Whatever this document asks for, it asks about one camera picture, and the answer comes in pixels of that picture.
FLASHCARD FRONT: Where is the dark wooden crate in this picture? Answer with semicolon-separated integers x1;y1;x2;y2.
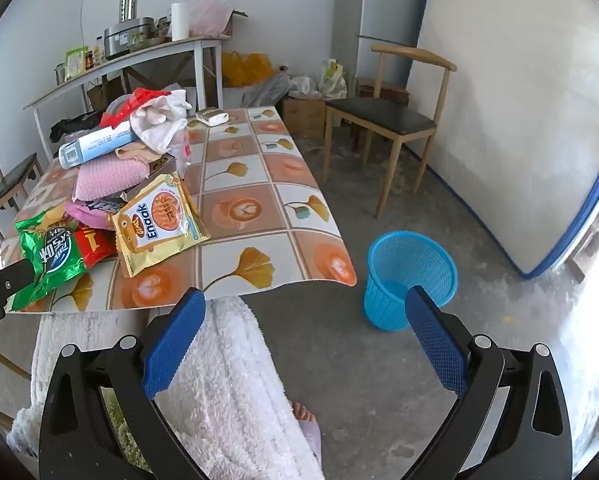
357;77;410;106

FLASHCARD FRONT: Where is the grey plastic bag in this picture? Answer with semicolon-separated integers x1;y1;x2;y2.
242;72;292;108

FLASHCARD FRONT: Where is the green white food pouch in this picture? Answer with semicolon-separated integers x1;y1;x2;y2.
64;46;89;81

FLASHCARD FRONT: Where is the white mattress blue edge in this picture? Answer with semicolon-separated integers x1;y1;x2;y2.
409;0;599;281

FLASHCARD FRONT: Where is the white side table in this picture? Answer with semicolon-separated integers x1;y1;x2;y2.
23;35;225;161

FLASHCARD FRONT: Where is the black cloth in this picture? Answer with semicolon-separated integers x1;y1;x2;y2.
49;112;105;143

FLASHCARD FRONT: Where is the green chip packet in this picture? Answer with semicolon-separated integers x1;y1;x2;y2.
10;210;87;312

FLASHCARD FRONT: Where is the white cloth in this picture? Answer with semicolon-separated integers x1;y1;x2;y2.
129;91;194;153

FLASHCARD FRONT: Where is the paper towel roll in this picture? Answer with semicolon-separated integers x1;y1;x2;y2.
171;2;190;42

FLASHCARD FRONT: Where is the red snack packet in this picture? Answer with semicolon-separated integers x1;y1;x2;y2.
74;227;119;268

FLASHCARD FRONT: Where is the blue plastic wastebasket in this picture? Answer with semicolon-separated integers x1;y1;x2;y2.
363;231;459;332

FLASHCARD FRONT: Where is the white green shopping bag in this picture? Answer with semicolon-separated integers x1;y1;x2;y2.
321;59;349;100

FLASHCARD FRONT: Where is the yellow biscuit packet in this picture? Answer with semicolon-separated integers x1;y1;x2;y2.
110;172;211;278

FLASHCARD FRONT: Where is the beige paper wrapper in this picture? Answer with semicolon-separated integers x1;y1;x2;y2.
115;142;152;166

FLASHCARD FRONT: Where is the wooden chair black seat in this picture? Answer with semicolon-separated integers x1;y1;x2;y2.
323;44;457;220
0;137;45;241

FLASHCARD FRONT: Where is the white plastic bag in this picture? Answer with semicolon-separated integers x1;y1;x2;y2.
289;76;325;98

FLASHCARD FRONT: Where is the red plastic bag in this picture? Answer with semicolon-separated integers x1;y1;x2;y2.
100;87;172;128

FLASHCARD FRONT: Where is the pink blue snack packet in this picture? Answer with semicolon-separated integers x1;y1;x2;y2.
65;195;130;231

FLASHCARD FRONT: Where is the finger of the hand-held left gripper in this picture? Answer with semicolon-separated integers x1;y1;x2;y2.
0;259;36;298

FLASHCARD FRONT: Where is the white plastic bottle red cap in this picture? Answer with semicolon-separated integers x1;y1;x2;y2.
58;125;141;170

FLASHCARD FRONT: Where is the table with patterned cloth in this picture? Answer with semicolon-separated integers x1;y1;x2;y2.
0;105;359;313

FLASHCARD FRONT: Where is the brown paper bag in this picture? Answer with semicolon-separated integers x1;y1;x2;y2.
86;76;125;111

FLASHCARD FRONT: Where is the white fluffy robe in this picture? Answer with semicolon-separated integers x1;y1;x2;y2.
6;297;325;480

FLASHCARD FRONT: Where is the clear plastic bag pink print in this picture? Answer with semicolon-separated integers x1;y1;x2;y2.
168;125;194;181

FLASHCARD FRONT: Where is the brown cardboard box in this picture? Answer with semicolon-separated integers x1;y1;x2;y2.
282;96;327;138

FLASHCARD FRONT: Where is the silver refrigerator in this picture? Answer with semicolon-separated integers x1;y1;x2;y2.
332;0;435;96

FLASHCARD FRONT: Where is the person's foot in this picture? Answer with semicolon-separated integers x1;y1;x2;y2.
290;400;317;423

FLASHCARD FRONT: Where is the pale purple slipper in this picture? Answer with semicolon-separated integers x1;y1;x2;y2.
299;420;323;461

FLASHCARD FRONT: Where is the steel rice cooker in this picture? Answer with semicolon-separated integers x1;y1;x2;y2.
102;16;156;59

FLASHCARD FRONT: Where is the yellow plastic bag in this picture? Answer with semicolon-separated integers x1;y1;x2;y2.
222;51;245;87
242;53;273;86

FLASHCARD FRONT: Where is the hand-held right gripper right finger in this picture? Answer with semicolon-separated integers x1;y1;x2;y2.
404;285;573;480

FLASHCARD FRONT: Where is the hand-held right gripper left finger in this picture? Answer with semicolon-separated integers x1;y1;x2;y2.
38;287;215;480

